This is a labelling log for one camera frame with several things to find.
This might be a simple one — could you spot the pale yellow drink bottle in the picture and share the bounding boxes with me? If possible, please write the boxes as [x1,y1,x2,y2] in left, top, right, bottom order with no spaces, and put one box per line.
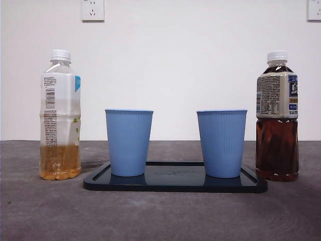
[39,49,82,181]

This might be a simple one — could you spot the white wall socket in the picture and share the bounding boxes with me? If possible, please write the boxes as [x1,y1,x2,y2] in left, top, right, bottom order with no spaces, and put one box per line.
[81,0,105,22]
[307,0,321,22]

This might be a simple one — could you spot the dark brown tea bottle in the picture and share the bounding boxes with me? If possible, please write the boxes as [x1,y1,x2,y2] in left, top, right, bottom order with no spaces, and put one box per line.
[255,50,300,182]

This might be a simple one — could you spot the blue ribbed plastic cup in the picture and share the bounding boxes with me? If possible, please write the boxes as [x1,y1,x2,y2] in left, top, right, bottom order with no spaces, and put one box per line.
[196,108,249,179]
[104,108,154,177]

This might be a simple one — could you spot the dark blue rectangular tray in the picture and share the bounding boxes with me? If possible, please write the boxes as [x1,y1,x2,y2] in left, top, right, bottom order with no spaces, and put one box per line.
[83,161,268,194]

